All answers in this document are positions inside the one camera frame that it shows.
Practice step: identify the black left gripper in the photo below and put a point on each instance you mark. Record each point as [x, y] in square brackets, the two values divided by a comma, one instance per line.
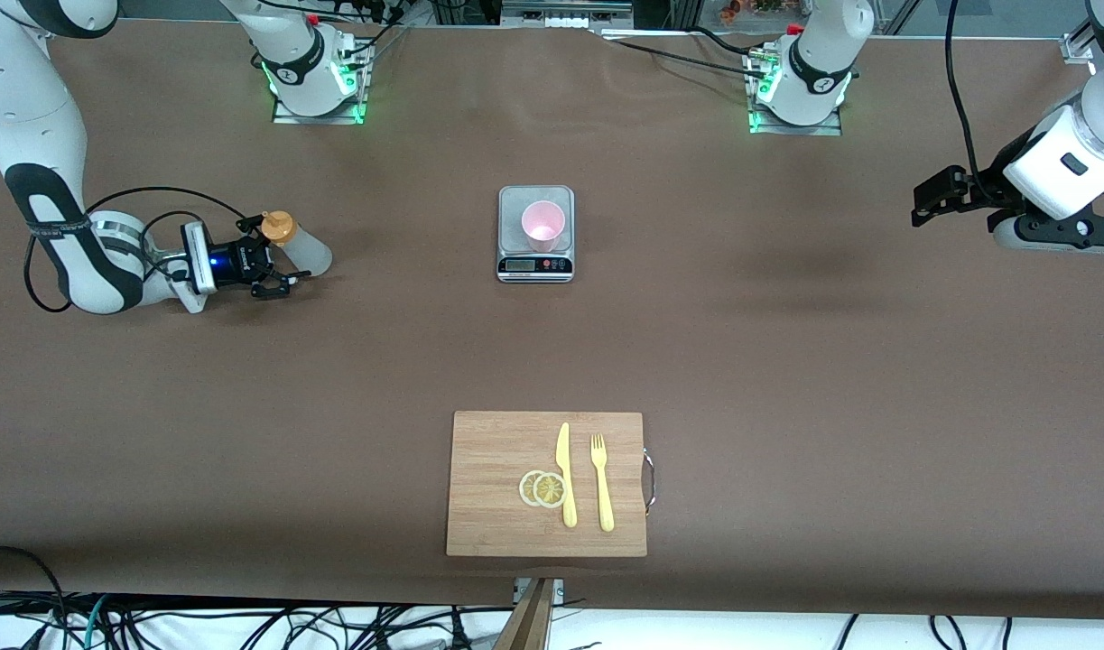
[982, 191]

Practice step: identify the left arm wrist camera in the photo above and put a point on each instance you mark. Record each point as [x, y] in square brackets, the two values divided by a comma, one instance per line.
[1057, 235]

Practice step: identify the small metal bracket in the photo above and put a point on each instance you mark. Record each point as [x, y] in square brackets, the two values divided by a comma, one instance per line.
[559, 591]

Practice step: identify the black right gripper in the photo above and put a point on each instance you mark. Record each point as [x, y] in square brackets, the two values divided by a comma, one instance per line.
[236, 261]

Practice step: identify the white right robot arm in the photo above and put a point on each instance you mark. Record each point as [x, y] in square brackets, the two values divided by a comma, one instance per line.
[28, 108]

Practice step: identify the wooden post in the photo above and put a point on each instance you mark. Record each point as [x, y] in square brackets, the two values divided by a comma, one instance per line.
[529, 623]

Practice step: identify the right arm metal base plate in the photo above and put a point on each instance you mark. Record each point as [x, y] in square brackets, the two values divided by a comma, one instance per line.
[357, 113]

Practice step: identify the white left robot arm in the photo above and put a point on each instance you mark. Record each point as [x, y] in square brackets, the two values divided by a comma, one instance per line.
[822, 63]

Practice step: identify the yellow plastic fork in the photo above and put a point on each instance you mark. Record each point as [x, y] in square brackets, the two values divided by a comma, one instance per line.
[605, 501]

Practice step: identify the translucent sauce bottle orange cap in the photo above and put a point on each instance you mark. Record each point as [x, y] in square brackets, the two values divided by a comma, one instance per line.
[308, 253]

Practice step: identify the wooden cutting board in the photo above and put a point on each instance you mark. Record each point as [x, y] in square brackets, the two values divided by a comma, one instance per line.
[488, 524]

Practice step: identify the brown table cover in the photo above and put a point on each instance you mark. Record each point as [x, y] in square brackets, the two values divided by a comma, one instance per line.
[245, 406]

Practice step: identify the yellow plastic knife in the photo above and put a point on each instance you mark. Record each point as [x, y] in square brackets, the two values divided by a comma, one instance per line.
[567, 496]

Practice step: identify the white power strip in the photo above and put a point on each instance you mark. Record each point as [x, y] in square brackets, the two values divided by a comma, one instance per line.
[570, 23]

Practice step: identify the silver digital kitchen scale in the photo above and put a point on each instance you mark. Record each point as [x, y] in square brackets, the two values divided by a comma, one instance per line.
[511, 203]

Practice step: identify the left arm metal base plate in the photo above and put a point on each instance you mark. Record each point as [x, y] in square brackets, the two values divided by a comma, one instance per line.
[831, 129]

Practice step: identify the pink plastic cup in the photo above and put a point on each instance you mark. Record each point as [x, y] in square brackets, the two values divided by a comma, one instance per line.
[542, 226]

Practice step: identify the lemon slice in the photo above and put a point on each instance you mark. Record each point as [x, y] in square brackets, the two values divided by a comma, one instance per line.
[525, 488]
[549, 490]

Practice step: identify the aluminium frame profile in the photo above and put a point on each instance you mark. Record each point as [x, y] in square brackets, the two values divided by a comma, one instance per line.
[1079, 47]

